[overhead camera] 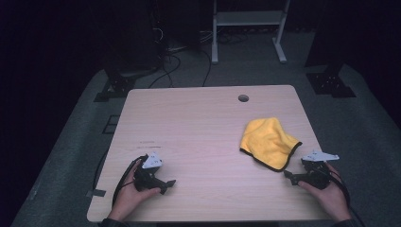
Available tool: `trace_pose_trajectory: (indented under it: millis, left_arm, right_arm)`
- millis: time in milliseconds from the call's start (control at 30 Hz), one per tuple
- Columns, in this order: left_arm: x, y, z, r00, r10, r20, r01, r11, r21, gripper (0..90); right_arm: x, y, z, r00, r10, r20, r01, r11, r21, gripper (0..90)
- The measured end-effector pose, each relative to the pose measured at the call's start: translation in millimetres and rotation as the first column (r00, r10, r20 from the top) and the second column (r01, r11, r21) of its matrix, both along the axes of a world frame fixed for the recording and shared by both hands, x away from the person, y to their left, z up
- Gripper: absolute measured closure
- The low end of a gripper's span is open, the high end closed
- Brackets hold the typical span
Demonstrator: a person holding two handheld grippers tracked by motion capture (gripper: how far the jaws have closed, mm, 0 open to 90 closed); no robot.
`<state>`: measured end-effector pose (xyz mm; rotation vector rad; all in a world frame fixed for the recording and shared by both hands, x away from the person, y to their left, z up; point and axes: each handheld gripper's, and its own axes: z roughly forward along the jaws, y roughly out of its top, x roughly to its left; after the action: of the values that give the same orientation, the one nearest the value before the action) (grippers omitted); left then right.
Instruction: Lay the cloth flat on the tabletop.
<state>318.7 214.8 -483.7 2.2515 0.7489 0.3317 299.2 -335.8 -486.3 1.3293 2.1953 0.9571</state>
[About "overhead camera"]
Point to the yellow cloth with black trim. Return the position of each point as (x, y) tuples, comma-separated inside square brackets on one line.
[(268, 143)]

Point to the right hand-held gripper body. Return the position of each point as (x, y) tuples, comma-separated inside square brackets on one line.
[(315, 176)]

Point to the grey tape piece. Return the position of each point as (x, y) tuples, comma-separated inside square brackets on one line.
[(96, 193)]

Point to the black stand base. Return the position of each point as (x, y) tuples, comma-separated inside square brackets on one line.
[(329, 83), (115, 86)]

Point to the person's left hand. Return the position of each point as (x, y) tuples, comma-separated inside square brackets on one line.
[(132, 198)]

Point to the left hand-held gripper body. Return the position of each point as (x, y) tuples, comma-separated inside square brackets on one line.
[(148, 176)]

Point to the person's right hand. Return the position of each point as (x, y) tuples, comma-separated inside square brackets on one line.
[(331, 198)]

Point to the white metal stand frame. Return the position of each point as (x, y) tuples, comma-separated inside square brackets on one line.
[(217, 31)]

